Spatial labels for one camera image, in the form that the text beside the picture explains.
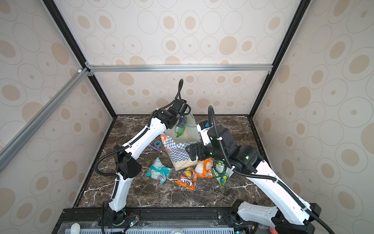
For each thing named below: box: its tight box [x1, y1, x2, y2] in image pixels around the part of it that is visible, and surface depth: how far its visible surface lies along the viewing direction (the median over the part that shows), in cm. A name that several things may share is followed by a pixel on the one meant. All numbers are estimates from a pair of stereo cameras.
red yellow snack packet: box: [174, 166, 198, 191], surface depth 84 cm
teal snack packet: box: [145, 156, 173, 186], surface depth 87 cm
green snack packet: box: [211, 160, 235, 188], surface depth 85 cm
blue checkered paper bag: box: [160, 115, 202, 172], surface depth 81 cm
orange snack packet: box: [194, 157, 215, 178], surface depth 89 cm
